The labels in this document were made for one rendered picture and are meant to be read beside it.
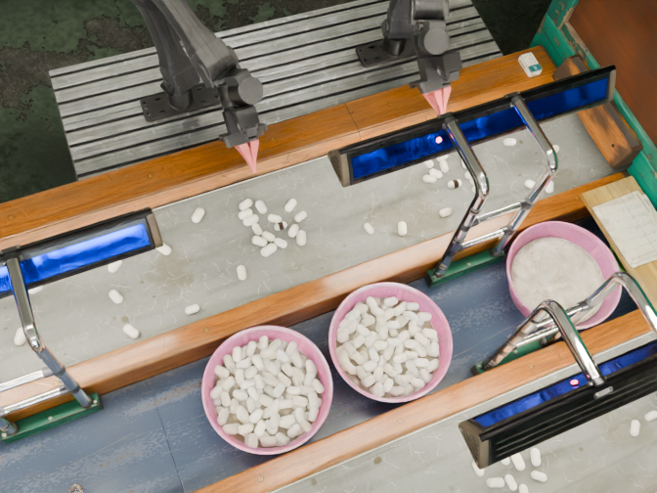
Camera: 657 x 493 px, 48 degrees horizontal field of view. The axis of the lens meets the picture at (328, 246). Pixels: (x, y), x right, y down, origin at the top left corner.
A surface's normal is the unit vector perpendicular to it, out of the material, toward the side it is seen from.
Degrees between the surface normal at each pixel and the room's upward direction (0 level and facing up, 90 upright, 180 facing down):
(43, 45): 0
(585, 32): 90
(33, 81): 0
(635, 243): 0
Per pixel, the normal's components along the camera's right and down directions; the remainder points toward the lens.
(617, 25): -0.92, 0.32
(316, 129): 0.09, -0.43
